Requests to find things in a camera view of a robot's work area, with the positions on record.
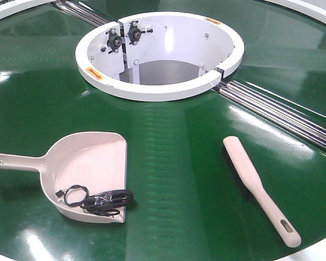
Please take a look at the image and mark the pink plastic dustpan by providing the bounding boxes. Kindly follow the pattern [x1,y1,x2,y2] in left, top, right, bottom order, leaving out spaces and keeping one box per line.
[0,132,127,223]

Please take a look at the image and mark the black cable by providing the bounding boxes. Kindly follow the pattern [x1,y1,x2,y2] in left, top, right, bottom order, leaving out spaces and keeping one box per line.
[55,184,135,218]

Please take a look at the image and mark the pink hand brush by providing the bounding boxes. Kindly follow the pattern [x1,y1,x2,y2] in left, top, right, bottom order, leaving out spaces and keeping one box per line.
[223,136,302,248]

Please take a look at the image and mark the orange warning sticker front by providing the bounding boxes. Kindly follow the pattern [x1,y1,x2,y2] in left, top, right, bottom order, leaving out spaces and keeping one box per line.
[86,67,104,80]

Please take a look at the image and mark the orange warning sticker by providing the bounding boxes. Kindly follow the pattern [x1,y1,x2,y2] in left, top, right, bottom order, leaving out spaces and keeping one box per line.
[205,17,222,25]
[86,67,104,80]

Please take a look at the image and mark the black bearing right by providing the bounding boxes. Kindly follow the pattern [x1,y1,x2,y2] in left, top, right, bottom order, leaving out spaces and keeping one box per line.
[126,21,153,45]

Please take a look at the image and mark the black bearing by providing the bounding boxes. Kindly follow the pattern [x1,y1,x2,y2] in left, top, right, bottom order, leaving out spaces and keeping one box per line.
[106,28,122,53]
[126,21,153,45]

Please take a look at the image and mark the black bearing left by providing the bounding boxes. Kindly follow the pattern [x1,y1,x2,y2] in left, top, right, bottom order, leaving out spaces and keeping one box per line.
[106,28,122,53]

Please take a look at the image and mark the orange warning sticker back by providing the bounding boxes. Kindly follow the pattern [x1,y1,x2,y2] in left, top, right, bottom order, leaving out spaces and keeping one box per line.
[205,17,222,25]

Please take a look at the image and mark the steel rollers top left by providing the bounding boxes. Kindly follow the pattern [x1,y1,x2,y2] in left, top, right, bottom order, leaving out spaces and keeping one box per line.
[52,1,109,27]

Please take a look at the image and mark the steel rollers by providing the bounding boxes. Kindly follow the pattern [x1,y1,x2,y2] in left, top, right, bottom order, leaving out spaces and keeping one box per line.
[212,81,326,151]
[52,1,109,27]

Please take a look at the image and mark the steel rollers right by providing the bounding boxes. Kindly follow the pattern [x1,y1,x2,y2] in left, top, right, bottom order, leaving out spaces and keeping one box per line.
[212,81,326,151]

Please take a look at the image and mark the white outer rim right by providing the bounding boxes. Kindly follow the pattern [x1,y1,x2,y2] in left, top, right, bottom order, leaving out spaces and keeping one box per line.
[268,0,326,25]

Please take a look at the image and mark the white rim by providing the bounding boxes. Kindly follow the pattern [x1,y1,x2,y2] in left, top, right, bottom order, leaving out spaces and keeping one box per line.
[268,0,326,25]
[0,0,52,20]

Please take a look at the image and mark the white outer rim left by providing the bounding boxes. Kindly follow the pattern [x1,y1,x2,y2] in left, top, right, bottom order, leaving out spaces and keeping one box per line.
[0,0,52,20]

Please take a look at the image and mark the white inner ring guard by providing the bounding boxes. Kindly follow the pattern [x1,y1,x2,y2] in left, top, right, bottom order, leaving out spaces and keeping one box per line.
[75,11,245,102]

